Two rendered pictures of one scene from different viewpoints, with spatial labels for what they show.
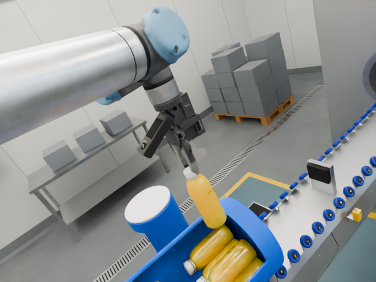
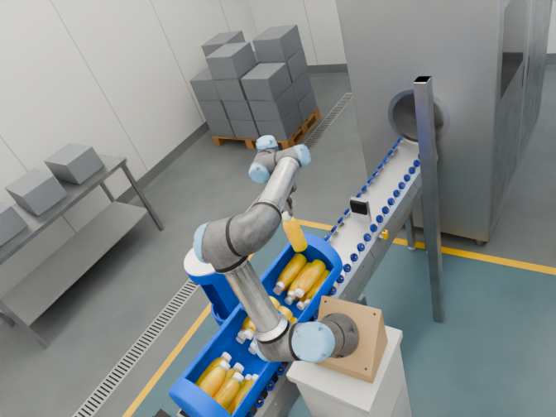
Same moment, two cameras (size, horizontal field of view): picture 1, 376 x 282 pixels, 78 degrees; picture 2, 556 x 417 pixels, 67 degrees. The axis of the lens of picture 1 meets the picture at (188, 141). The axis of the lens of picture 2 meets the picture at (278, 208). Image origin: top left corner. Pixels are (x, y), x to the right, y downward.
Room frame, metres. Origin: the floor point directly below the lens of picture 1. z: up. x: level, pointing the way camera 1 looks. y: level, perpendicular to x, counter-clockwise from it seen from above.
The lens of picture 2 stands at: (-0.74, 0.49, 2.52)
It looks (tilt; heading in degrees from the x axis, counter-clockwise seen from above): 37 degrees down; 341
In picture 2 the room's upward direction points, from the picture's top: 20 degrees counter-clockwise
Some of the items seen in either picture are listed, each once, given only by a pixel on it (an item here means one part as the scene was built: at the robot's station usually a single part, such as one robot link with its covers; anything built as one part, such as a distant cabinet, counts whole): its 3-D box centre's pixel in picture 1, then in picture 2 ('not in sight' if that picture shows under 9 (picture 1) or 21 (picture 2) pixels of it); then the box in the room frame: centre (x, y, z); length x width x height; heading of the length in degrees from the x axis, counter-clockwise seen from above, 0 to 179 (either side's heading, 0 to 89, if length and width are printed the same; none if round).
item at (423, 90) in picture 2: not in sight; (432, 225); (0.53, -0.74, 0.85); 0.06 x 0.06 x 1.70; 23
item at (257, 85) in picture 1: (244, 81); (253, 89); (3.93, -1.32, 0.59); 1.20 x 0.80 x 1.19; 27
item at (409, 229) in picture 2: not in sight; (409, 218); (1.11, -1.08, 0.31); 0.06 x 0.06 x 0.63; 23
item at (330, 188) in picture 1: (320, 178); (360, 211); (0.77, -0.46, 1.00); 0.10 x 0.04 x 0.15; 23
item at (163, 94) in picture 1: (162, 92); not in sight; (0.56, 0.01, 1.66); 0.08 x 0.08 x 0.05
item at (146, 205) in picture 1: (147, 202); (207, 256); (1.10, 0.35, 1.03); 0.28 x 0.28 x 0.01
